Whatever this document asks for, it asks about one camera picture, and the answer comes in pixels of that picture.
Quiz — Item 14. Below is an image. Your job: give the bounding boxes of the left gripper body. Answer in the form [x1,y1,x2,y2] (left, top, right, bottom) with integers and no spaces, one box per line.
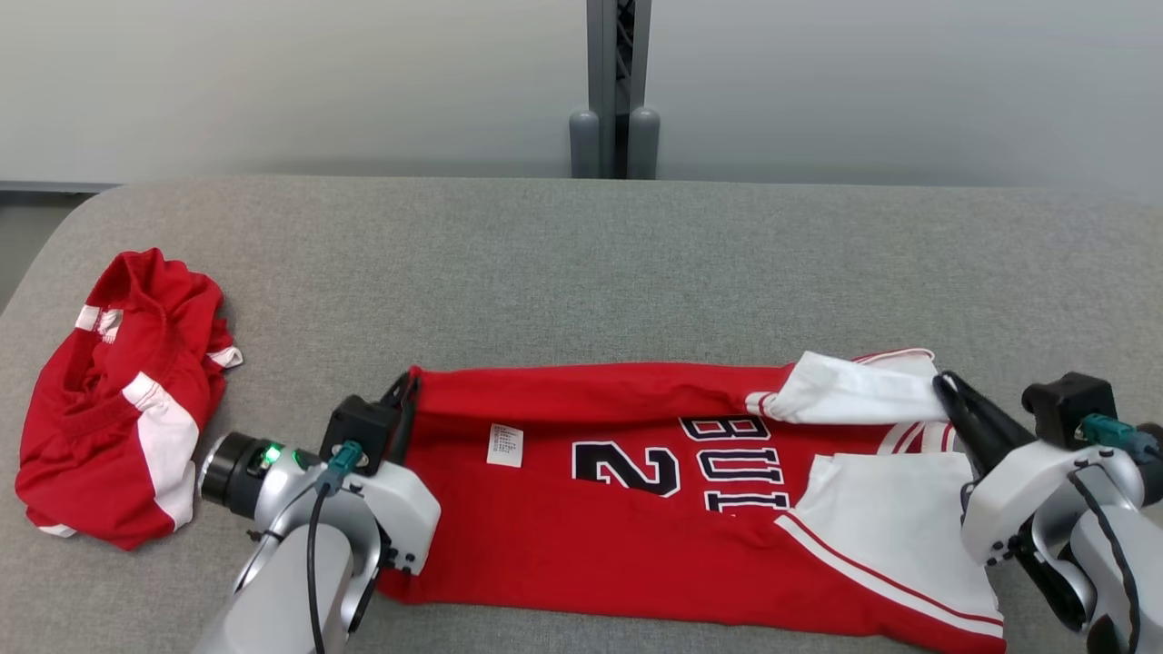
[348,459,442,576]

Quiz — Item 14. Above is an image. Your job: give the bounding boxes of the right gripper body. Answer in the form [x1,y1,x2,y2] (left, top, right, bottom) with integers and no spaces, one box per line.
[960,440,1146,567]

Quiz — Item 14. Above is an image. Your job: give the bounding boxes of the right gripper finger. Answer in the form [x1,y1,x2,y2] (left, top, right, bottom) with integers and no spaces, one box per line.
[945,371,1037,453]
[934,380,1005,475]

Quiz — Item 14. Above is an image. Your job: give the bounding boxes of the red basketball jersey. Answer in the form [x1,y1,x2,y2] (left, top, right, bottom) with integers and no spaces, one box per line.
[377,348,1008,654]

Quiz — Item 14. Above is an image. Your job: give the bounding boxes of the red shorts white stripes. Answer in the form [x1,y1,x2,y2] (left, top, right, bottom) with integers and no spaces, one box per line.
[15,248,244,551]

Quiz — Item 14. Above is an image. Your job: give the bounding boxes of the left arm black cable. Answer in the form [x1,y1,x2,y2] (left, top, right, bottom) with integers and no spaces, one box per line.
[304,441,369,654]

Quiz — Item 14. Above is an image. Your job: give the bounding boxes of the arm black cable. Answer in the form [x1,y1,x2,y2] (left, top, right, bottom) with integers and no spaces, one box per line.
[1072,413,1163,654]
[304,441,369,654]

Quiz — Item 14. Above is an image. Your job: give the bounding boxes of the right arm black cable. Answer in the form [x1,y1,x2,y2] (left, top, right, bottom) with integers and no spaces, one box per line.
[1072,413,1163,654]

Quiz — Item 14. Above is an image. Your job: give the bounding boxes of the grey cylindrical post foot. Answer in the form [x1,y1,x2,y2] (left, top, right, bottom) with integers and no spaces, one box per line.
[627,106,661,180]
[570,108,601,179]

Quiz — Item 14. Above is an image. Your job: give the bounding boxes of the grey metal post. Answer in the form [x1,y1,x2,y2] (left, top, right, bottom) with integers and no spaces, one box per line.
[586,0,652,180]

